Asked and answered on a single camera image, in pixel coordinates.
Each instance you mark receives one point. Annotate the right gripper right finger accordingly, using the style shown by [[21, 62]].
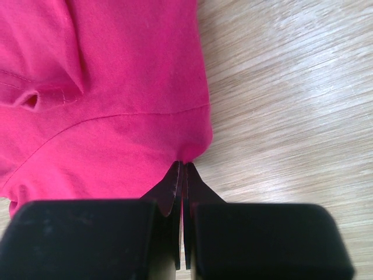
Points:
[[205, 223]]

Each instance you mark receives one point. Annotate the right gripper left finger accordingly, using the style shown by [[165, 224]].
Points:
[[166, 234]]

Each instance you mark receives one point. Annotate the pink t shirt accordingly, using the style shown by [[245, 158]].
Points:
[[98, 98]]

